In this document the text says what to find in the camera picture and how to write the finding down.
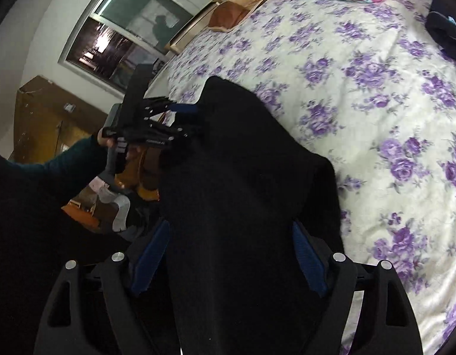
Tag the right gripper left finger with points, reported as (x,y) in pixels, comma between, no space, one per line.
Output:
(113,307)

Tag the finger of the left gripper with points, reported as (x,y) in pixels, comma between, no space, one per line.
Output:
(183,108)

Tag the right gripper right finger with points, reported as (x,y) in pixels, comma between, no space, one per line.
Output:
(386,322)

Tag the black pants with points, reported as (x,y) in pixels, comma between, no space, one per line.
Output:
(232,191)

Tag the person left hand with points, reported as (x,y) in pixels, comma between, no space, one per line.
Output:
(104,142)

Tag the brown wooden cabinet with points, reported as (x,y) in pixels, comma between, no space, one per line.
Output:
(48,120)

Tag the brown orange pillow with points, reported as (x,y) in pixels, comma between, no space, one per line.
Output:
(231,13)

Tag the purple floral bedspread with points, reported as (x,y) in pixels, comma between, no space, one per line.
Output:
(365,86)

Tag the folded dark navy pants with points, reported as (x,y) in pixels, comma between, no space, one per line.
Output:
(443,32)

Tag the window with white frame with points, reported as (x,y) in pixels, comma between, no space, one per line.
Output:
(112,37)

